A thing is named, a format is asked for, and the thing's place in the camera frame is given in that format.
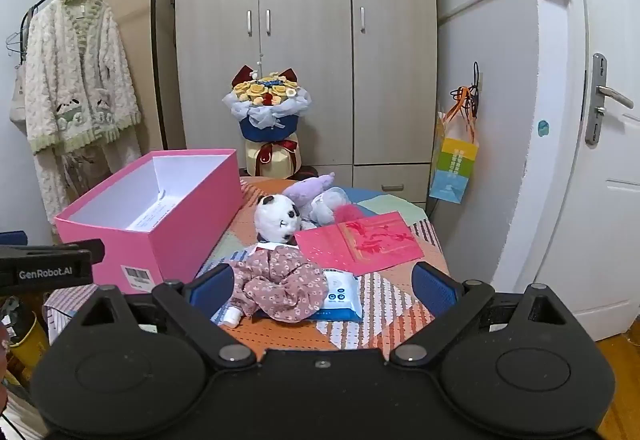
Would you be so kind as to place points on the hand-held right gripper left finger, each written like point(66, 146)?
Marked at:
point(215, 285)

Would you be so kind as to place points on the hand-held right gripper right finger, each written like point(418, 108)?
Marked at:
point(432, 290)

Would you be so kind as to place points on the pink cardboard box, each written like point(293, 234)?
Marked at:
point(190, 230)

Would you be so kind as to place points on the wet wipes pack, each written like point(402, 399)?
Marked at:
point(340, 295)

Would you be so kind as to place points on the purple plush toy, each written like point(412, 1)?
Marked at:
point(305, 192)

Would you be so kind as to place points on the patchwork blanket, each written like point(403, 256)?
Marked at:
point(390, 300)

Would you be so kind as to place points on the red envelope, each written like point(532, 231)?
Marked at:
point(370, 240)

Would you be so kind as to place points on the colourful paper bag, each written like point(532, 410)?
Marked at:
point(452, 165)

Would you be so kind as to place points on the white fluffy plush toy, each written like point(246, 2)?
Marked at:
point(325, 207)

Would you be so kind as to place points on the gold round gift box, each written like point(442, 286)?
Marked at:
point(309, 172)

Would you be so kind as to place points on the white cloth bag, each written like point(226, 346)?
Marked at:
point(17, 105)

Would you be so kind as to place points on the flower bouquet with blue wrap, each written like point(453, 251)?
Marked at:
point(265, 115)

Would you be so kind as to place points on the white door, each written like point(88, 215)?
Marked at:
point(615, 220)

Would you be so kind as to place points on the blue round sticker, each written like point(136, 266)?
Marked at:
point(544, 127)

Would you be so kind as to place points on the cream fluffy robe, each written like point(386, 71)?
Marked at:
point(75, 70)

